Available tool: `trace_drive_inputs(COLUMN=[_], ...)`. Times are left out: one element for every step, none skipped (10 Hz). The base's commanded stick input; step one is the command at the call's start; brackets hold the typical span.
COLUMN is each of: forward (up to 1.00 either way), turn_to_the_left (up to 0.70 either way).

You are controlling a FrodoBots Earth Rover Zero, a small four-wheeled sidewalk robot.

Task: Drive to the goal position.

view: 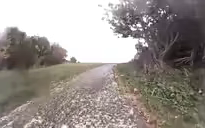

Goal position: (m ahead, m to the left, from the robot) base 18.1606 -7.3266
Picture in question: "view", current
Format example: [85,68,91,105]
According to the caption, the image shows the large trees with bare branches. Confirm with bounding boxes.
[98,0,205,72]

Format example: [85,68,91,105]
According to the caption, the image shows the dark gravel-strewn path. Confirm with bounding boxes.
[0,63,148,128]

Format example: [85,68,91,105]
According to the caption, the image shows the grass verge with weeds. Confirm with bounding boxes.
[113,62,205,128]

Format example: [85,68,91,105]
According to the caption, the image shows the grass field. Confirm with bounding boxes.
[0,62,104,118]

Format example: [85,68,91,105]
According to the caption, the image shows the row of trees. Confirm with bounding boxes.
[0,26,78,72]

